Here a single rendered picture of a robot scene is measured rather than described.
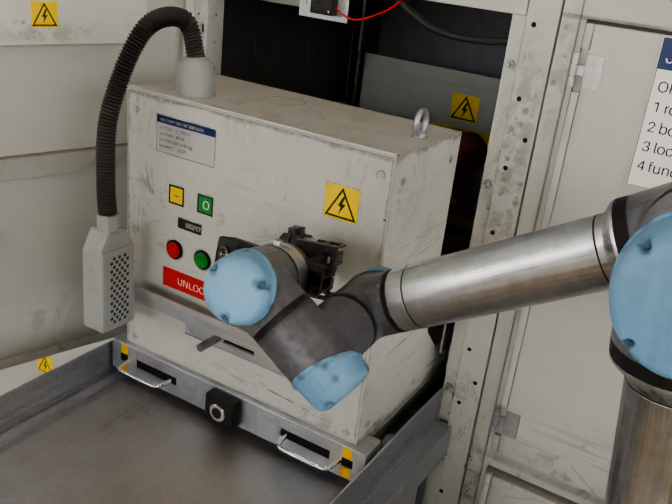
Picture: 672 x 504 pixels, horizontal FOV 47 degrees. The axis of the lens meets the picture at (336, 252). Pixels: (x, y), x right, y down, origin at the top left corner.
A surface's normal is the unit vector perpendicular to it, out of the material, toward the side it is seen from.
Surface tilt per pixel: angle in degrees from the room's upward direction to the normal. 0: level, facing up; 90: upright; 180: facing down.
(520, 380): 90
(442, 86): 90
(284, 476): 0
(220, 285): 75
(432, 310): 109
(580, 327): 90
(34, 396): 90
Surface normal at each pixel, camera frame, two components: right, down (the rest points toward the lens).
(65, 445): 0.11, -0.92
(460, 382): -0.51, 0.28
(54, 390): 0.85, 0.29
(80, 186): 0.68, 0.35
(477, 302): -0.33, 0.62
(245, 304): -0.24, 0.10
